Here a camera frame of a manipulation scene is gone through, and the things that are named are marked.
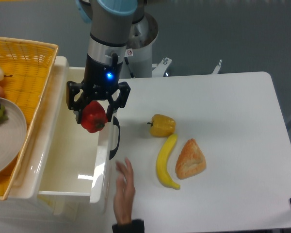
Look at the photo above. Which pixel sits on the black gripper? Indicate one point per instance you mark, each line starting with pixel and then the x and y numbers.
pixel 100 82

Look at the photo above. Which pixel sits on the red bell pepper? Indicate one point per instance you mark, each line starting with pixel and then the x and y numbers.
pixel 93 117

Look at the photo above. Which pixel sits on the white drawer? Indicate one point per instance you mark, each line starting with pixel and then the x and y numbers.
pixel 78 166

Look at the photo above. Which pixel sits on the black sleeved forearm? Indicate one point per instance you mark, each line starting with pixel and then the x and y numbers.
pixel 136 226

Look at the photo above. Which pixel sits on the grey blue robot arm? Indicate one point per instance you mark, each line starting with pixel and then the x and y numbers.
pixel 111 22

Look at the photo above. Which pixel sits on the yellow bell pepper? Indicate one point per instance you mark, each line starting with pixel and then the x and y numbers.
pixel 162 126

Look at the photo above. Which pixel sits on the white drawer cabinet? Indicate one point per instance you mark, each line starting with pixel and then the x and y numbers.
pixel 24 201

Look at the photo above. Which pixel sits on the person's bare hand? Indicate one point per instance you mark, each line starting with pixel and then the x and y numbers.
pixel 125 192

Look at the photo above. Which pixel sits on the yellow woven basket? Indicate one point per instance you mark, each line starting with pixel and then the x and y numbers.
pixel 28 64

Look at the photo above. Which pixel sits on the yellow banana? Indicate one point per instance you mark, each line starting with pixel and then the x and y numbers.
pixel 162 161

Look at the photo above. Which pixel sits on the grey round plate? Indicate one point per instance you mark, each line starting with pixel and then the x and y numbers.
pixel 12 133

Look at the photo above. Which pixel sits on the triangular bread pastry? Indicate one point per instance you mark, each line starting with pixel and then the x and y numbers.
pixel 191 160

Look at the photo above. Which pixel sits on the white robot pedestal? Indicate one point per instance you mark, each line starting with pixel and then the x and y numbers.
pixel 138 58

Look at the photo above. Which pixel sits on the black drawer handle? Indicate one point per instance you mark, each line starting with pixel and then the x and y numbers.
pixel 115 138

